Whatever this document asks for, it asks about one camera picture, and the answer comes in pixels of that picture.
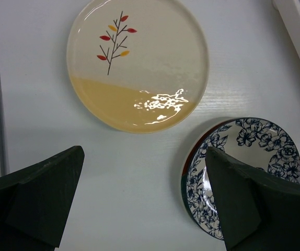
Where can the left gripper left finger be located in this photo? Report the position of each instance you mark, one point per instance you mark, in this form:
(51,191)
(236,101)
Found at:
(35,201)

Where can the red blue floral plate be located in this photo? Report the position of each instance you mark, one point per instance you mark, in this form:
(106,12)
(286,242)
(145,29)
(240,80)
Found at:
(202,131)

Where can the tan plate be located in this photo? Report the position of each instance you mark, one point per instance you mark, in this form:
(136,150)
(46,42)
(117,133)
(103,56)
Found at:
(138,66)

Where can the black patterned plate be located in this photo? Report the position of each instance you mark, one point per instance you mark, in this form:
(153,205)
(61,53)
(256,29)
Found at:
(257,142)

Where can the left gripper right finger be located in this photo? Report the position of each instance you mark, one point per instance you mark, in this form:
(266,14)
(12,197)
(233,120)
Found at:
(257,211)

